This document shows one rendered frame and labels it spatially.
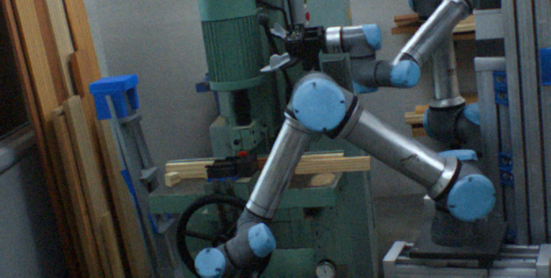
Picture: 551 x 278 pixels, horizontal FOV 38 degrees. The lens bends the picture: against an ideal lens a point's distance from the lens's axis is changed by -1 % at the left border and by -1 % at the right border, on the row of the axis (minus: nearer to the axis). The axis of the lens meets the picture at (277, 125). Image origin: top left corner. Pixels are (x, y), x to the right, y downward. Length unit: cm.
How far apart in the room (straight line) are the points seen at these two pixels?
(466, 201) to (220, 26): 96
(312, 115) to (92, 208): 224
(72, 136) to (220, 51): 152
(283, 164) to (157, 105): 318
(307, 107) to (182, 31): 324
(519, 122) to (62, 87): 260
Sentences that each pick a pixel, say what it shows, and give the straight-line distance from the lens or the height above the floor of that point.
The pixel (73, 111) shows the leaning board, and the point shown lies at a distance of 388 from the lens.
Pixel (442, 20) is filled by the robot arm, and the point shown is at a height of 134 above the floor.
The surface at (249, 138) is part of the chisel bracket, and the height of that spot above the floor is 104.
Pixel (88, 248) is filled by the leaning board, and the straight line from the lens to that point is 397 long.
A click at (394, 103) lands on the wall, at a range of 496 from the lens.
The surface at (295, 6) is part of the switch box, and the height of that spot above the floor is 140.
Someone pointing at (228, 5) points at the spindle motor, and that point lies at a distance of 247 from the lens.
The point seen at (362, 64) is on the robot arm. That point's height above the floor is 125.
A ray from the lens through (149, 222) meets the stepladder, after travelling 345.
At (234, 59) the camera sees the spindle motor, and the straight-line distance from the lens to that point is 249.
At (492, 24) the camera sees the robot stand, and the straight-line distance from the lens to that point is 225.
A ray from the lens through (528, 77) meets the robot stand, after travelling 218.
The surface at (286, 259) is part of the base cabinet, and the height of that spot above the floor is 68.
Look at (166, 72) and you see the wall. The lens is 511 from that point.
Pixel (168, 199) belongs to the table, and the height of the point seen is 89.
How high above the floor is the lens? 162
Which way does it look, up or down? 13 degrees down
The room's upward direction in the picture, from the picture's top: 8 degrees counter-clockwise
